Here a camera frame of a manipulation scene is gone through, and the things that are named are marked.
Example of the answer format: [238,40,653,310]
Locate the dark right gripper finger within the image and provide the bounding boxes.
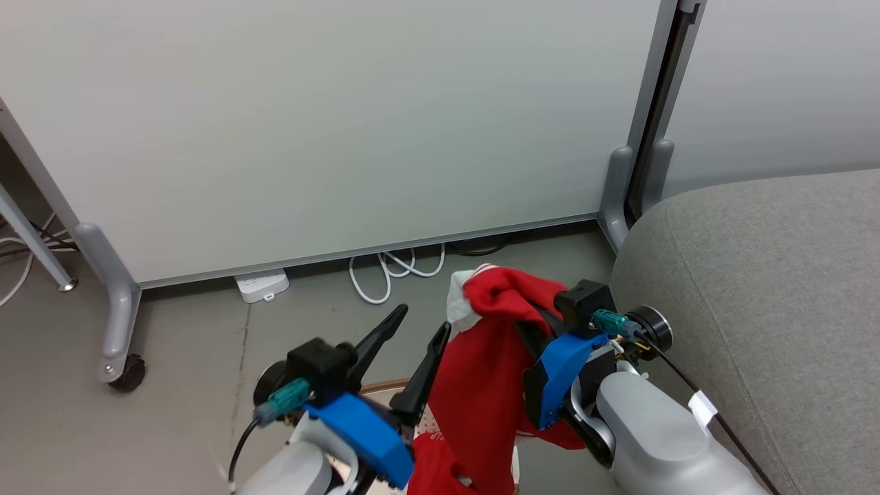
[516,309,560,360]

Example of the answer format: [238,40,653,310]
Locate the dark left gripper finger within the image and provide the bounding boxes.
[352,304,410,377]
[389,321,452,426]

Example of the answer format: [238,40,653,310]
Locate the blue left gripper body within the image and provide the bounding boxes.
[302,393,415,491]

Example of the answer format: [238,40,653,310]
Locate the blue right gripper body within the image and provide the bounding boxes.
[524,333,611,431]

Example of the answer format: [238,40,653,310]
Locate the red garment with white trim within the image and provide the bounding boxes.
[407,263,586,495]

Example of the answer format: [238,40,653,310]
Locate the cream perforated laundry basket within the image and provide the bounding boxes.
[330,379,523,495]

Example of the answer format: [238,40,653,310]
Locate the white power strip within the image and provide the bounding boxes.
[234,269,291,304]

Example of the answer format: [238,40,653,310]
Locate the grey fabric sofa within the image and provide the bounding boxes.
[608,168,880,495]

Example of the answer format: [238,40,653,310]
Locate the wide white partition panel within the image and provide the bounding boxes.
[0,0,688,384]

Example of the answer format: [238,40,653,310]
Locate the black caster wheel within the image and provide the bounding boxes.
[109,354,146,393]

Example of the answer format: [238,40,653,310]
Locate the narrow white partition panel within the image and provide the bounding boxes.
[641,0,880,215]

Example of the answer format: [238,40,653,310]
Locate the grey metal table leg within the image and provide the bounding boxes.
[0,182,78,293]

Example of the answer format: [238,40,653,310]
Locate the coiled white power cable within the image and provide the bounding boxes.
[348,243,447,305]

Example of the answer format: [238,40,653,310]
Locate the black cable with teal plug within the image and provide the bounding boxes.
[228,377,312,492]

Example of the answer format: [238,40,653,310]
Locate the black floor cable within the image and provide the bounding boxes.
[447,235,514,258]

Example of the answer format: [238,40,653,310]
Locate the black cable with white tag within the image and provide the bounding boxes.
[593,309,782,495]

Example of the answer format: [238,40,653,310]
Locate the thin black cable bundle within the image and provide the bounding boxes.
[0,219,80,261]

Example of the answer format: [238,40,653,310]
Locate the long white floor cable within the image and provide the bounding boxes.
[0,212,78,308]

